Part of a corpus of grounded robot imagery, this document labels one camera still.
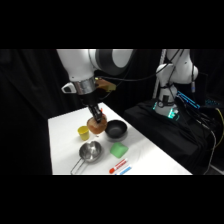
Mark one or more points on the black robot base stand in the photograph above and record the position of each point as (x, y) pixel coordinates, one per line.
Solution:
(160, 136)

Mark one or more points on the blue and white marker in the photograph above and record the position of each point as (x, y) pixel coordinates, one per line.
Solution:
(124, 171)

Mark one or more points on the green base light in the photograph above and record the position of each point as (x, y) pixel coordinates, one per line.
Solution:
(173, 114)

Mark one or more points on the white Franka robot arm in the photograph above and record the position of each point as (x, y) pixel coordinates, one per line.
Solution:
(80, 65)

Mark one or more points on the black curtain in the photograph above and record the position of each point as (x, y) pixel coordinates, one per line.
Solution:
(26, 110)

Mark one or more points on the green foam block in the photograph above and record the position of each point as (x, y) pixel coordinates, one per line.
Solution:
(119, 150)

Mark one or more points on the blue light strip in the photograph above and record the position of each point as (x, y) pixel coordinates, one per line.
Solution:
(188, 99)

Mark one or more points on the yellowish wrist camera box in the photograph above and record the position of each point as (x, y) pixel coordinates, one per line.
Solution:
(107, 85)

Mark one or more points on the black bowl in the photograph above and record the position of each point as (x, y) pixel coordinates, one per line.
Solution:
(116, 129)

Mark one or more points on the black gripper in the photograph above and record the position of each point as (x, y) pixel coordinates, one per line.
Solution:
(89, 99)

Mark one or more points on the red and white marker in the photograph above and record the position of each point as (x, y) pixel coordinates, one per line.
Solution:
(118, 166)

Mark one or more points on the yellow plastic cup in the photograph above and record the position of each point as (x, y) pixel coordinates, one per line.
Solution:
(83, 132)

